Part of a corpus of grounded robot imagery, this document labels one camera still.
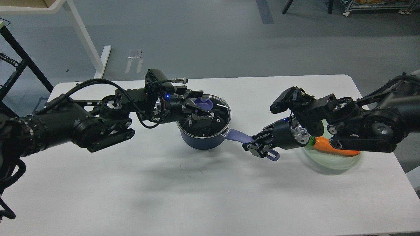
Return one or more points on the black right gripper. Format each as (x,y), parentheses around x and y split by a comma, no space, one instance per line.
(285,133)

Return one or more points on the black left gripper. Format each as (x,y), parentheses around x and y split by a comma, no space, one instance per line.
(172,108)

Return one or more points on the glass lid with blue knob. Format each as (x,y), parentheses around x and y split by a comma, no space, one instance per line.
(221,112)

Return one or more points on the blue saucepan with handle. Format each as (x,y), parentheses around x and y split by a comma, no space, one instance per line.
(212,142)

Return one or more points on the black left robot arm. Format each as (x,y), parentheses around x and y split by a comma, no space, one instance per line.
(96,125)

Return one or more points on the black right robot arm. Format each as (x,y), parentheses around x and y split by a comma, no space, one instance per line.
(377,122)

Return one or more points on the orange toy carrot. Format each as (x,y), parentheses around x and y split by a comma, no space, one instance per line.
(323,145)

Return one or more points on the pale green plate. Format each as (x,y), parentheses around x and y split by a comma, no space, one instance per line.
(330,161)

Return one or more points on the black metal stand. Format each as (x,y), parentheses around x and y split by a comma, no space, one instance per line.
(26,62)

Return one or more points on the metal cart with casters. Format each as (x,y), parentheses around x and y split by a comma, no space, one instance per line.
(404,7)

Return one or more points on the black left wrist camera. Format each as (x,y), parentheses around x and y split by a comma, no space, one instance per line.
(156,82)

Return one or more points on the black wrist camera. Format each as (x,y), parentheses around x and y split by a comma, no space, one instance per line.
(291,98)
(156,82)

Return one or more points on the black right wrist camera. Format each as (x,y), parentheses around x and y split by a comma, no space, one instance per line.
(291,98)

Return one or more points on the white table frame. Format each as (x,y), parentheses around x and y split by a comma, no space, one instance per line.
(27,7)

